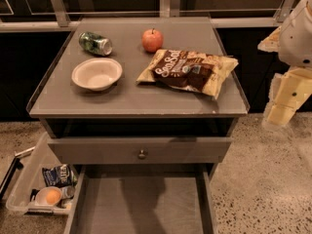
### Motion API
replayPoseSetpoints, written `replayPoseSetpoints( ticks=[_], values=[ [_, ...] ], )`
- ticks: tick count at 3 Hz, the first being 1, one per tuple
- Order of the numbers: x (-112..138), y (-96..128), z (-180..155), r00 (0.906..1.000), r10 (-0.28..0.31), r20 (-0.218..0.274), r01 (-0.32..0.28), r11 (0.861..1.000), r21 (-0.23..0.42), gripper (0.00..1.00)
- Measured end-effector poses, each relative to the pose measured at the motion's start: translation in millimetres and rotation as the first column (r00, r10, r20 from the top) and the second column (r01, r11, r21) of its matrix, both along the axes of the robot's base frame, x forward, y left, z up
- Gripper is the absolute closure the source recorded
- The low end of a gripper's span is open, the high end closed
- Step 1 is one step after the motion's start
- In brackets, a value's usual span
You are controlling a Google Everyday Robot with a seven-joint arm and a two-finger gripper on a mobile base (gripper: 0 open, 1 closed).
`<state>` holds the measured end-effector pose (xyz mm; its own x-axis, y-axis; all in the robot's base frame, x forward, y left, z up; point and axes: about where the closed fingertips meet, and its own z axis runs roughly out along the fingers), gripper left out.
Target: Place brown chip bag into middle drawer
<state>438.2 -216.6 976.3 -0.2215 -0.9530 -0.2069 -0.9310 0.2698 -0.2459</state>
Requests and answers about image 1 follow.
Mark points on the small can in bin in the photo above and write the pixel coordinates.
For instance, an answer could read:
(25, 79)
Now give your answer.
(67, 192)

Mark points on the blue chip bag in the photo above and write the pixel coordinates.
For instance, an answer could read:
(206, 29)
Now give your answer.
(59, 176)

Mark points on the orange in white cup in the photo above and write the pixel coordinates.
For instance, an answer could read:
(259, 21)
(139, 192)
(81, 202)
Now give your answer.
(48, 196)

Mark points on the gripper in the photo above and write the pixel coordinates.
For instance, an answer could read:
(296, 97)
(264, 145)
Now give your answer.
(296, 41)

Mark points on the clear plastic bin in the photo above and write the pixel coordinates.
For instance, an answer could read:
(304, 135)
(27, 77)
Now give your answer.
(30, 182)

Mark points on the brown chip bag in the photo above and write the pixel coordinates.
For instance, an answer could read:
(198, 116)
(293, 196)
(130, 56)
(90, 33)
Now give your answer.
(189, 71)

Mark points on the white paper bowl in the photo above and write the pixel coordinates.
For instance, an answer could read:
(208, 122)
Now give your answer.
(97, 74)

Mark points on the green soda can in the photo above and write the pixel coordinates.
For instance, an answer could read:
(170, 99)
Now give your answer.
(95, 44)

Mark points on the red apple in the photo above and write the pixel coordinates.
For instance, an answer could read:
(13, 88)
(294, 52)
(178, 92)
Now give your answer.
(152, 40)

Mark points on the closed top drawer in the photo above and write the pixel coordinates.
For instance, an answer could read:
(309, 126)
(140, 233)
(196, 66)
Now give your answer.
(140, 150)

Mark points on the metal railing frame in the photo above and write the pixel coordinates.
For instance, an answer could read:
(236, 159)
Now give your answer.
(65, 15)

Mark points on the open middle drawer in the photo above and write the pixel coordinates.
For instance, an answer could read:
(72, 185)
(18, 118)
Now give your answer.
(142, 199)

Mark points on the grey drawer cabinet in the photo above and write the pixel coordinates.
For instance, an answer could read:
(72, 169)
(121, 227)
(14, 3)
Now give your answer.
(129, 109)

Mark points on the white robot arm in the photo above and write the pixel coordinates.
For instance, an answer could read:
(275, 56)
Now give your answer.
(292, 41)

